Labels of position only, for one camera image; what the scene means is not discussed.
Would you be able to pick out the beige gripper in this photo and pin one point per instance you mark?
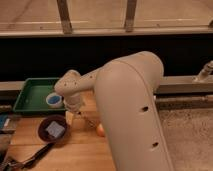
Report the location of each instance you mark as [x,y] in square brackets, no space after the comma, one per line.
[72,104]

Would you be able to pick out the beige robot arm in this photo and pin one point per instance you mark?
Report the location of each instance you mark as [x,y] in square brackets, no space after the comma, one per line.
[124,93]

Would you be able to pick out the grey blue sponge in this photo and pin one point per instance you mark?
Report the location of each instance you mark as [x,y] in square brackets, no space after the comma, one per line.
[55,129]

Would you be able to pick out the dark brown bowl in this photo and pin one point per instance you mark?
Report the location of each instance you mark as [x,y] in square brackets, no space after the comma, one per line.
[43,134]

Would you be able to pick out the blue white round cup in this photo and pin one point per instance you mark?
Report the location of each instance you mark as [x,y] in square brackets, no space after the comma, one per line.
[53,100]

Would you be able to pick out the orange round fruit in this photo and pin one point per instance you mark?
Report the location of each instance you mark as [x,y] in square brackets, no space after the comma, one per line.
[100,131]

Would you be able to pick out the green plastic tray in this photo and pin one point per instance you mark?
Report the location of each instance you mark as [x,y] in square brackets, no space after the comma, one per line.
[32,97]

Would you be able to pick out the blue object at left edge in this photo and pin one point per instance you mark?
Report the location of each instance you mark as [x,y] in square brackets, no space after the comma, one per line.
[5,121]

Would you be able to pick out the black handled tongs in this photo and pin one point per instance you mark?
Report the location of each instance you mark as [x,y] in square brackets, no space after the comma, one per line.
[11,164]

